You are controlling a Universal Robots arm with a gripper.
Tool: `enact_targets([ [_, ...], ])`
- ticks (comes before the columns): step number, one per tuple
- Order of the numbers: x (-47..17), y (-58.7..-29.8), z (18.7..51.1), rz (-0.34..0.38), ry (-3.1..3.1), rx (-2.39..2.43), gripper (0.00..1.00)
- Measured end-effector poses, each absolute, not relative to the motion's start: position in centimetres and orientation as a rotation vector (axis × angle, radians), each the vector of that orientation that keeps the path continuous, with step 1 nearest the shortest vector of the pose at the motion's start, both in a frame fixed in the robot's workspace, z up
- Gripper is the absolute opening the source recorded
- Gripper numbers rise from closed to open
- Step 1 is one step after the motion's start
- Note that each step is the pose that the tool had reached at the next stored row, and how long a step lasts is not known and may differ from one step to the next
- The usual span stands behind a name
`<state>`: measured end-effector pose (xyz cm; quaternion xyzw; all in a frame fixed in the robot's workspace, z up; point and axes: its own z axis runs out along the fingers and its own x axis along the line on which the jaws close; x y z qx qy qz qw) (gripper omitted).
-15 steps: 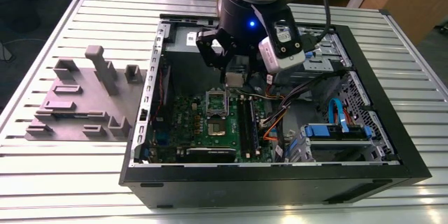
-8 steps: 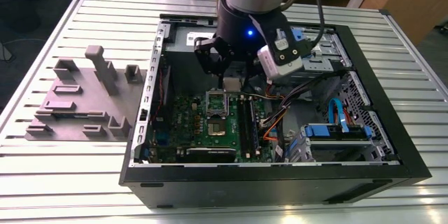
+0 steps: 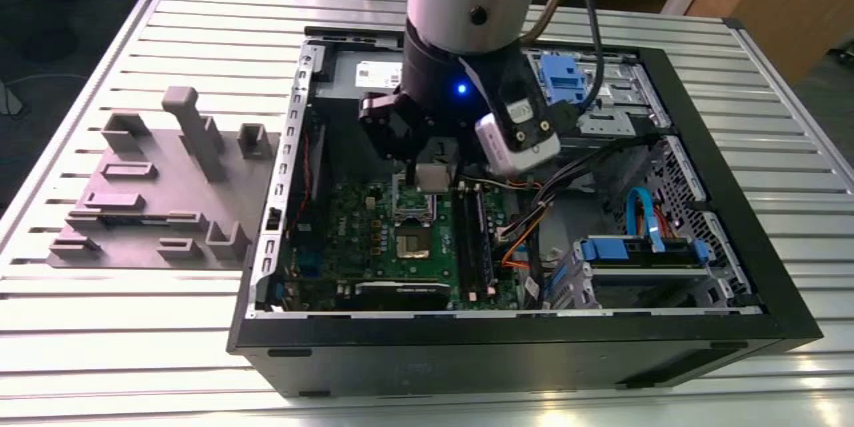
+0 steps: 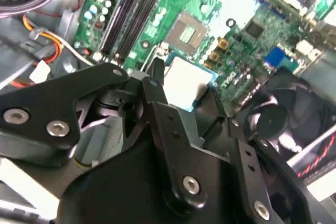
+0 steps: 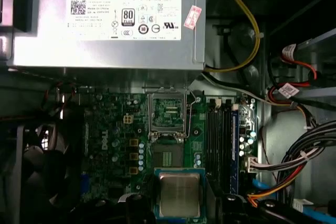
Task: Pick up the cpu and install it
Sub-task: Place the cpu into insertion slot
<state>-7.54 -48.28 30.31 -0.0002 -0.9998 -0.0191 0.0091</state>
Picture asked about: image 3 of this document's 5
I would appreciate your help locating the black RAM slot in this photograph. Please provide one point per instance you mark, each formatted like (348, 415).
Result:
(462, 237)

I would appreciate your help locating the CPU socket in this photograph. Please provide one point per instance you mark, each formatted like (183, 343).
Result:
(413, 244)

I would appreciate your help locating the CPU with silver top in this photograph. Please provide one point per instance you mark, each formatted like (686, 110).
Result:
(435, 177)

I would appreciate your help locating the black graphics card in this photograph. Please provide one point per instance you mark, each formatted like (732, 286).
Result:
(400, 294)

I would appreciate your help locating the grey power supply unit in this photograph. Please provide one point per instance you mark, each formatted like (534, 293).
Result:
(336, 137)

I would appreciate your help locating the RAM stick with gold contacts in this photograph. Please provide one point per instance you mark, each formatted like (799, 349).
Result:
(133, 220)

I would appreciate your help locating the black PC case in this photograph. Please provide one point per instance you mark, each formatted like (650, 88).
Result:
(467, 347)

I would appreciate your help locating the hard disk in blue carrier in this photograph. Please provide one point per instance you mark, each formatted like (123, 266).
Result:
(614, 249)

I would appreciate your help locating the grey metal drive cage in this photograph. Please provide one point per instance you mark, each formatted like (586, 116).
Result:
(614, 122)

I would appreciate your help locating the green motherboard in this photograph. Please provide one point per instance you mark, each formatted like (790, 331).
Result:
(360, 227)

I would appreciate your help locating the blue plastic drive latch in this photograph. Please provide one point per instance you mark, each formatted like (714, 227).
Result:
(563, 69)
(575, 97)

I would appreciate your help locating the wooden cabinet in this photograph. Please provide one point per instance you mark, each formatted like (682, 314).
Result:
(787, 7)

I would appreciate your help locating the grey parts rack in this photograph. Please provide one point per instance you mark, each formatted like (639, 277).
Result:
(167, 172)

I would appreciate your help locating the rounded white labelled wrist camera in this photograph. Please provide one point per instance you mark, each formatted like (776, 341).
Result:
(520, 122)

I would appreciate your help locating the grey metal disk bay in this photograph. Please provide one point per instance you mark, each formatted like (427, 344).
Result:
(640, 274)

